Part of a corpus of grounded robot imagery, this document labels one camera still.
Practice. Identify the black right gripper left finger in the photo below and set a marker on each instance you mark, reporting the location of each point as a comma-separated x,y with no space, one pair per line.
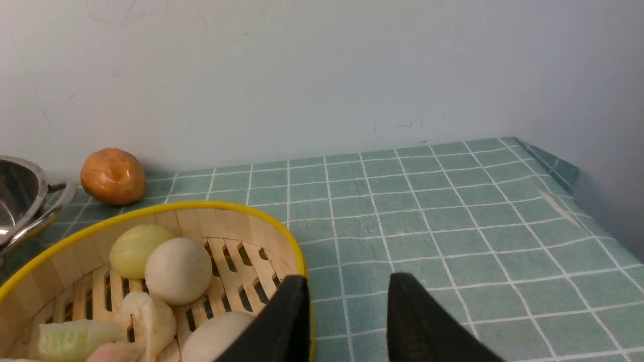
281,332

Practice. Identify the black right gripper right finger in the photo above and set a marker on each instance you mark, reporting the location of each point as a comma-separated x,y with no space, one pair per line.
420,329

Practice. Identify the yellow rimmed bamboo steamer basket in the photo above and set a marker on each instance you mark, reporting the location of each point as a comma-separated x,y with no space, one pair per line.
251,254

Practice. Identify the stainless steel pot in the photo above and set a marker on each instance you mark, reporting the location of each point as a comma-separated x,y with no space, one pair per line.
29,203

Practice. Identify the white round bun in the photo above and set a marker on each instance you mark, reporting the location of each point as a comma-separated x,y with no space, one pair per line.
179,271
213,338

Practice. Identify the white dumpling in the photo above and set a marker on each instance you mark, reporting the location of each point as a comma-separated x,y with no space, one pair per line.
156,318

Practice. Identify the green checkered tablecloth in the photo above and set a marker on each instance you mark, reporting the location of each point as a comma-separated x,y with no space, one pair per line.
489,227

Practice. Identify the pink dumpling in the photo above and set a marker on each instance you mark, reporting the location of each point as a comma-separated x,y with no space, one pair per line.
120,351

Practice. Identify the pale green round bun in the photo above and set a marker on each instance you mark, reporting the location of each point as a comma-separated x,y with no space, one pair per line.
130,252

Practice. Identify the green dumpling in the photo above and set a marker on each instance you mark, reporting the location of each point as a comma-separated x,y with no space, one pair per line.
75,340

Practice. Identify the brown potato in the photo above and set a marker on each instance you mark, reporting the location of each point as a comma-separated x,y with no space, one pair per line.
113,176

